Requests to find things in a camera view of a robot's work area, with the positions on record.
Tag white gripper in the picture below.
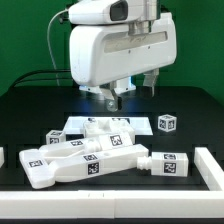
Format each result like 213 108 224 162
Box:
69 13 177 111

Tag white chair seat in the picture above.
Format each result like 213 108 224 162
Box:
83 119 135 142

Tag white chair back frame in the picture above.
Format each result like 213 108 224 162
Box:
19 132 148 189

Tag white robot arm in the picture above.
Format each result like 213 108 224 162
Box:
69 0 177 111

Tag white front fence bar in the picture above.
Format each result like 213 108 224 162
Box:
0 191 224 219

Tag white left fence piece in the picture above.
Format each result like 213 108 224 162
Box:
0 147 4 168

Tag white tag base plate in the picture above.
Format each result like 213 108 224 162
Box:
63 116 153 135

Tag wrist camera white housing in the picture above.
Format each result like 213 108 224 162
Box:
68 0 128 25

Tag grey cable loop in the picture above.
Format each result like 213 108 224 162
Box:
46 8 72 87

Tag black cables on table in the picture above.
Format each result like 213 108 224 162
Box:
11 68 74 89

